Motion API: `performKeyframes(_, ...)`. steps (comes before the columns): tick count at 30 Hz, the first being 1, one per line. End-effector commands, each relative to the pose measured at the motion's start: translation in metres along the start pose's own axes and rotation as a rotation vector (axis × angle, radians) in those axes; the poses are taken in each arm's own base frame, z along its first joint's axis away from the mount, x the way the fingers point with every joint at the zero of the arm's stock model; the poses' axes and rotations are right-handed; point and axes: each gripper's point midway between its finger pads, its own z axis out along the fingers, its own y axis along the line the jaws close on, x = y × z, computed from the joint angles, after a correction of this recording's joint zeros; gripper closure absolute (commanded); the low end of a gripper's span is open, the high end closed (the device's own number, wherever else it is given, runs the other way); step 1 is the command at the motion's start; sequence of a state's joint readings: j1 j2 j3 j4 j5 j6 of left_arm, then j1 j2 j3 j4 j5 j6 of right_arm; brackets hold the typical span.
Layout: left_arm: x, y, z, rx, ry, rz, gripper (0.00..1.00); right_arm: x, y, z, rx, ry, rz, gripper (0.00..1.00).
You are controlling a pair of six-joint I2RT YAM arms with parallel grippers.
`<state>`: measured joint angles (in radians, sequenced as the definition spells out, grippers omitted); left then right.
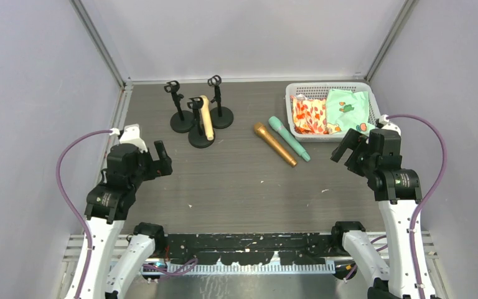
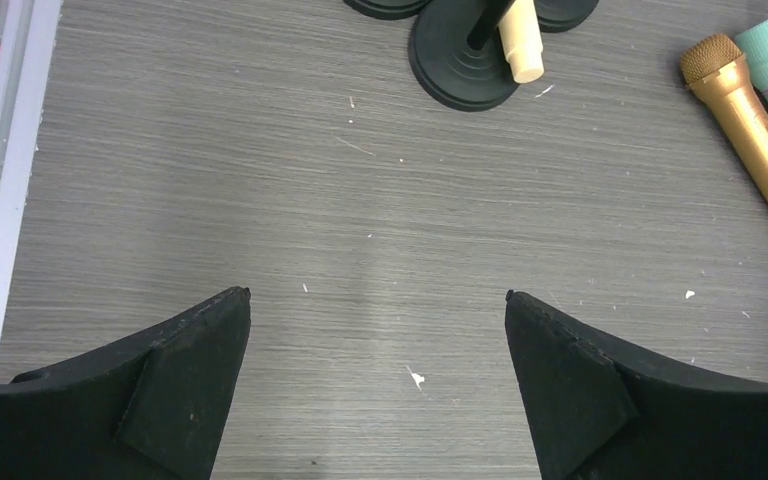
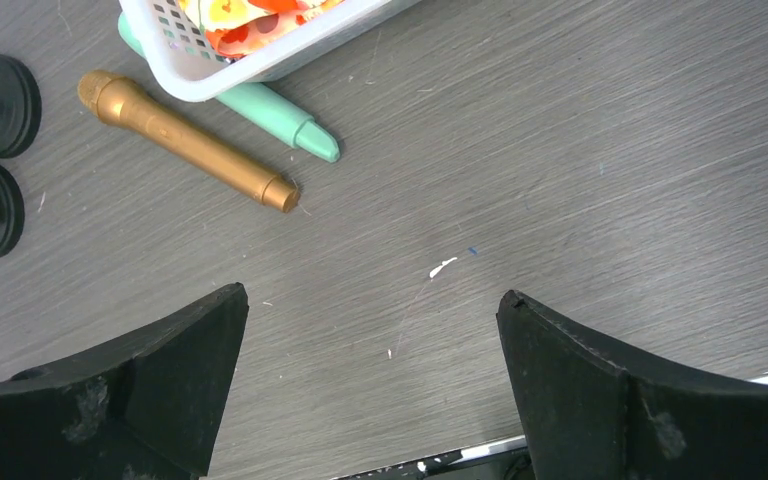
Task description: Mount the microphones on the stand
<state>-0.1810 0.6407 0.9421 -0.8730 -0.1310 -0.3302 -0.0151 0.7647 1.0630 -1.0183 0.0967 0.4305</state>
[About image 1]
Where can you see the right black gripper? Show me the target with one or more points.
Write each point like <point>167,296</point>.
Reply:
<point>357,152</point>

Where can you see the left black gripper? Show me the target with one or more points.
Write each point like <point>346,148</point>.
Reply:
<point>152,164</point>

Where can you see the black mic stand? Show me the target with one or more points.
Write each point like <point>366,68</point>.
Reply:
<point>196,135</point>
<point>183,120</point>
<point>222,117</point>

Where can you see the beige microphone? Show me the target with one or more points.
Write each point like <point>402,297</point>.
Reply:
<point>206,119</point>

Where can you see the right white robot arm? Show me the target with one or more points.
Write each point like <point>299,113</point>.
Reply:
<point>397,190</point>

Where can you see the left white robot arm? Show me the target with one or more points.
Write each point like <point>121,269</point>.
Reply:
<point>108,204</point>

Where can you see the green patterned cloth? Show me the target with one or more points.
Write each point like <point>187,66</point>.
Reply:
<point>347,110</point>

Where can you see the white plastic basket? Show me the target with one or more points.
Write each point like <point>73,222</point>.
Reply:
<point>320,90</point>

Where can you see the orange patterned cloth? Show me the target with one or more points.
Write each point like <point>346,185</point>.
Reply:
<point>309,115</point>

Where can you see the mint green microphone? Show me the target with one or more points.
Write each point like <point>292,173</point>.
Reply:
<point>277,125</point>

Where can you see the gold microphone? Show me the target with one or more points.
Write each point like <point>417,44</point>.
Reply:
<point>262,131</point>

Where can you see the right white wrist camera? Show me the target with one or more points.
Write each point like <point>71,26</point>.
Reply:
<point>383,122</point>

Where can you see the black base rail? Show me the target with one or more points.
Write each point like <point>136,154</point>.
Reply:
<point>309,248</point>

